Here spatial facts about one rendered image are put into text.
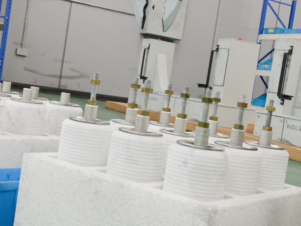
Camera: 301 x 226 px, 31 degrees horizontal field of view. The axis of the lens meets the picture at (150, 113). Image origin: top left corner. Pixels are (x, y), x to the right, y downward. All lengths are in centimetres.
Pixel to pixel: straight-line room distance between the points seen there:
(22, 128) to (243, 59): 340
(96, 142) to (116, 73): 692
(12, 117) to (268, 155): 57
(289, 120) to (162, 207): 292
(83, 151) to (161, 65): 469
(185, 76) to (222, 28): 100
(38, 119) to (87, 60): 644
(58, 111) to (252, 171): 57
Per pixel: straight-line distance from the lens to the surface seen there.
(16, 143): 118
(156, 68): 562
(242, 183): 91
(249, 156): 90
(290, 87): 385
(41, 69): 747
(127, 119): 106
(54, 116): 132
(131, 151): 86
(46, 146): 124
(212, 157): 80
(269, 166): 101
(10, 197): 104
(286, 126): 369
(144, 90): 89
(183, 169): 80
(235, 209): 81
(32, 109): 124
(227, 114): 443
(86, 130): 93
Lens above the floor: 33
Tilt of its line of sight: 3 degrees down
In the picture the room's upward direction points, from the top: 9 degrees clockwise
